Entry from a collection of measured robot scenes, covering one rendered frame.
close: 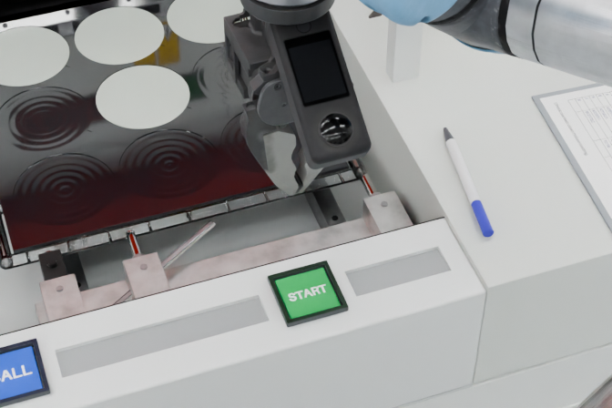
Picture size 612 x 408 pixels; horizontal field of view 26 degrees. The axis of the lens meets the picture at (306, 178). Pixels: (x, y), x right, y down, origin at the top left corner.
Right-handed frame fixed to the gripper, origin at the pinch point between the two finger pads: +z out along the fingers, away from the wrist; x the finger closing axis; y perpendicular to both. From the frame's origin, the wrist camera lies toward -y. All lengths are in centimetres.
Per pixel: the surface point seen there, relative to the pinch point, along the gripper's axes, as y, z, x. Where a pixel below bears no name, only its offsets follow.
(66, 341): -0.3, 10.4, 21.2
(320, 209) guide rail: 15.4, 21.5, -8.3
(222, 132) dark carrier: 24.9, 16.6, -1.2
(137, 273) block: 9.0, 15.7, 12.7
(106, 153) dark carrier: 26.3, 16.5, 11.0
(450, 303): -8.3, 10.7, -10.9
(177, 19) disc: 44.3, 16.5, -2.3
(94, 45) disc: 43.4, 16.5, 7.6
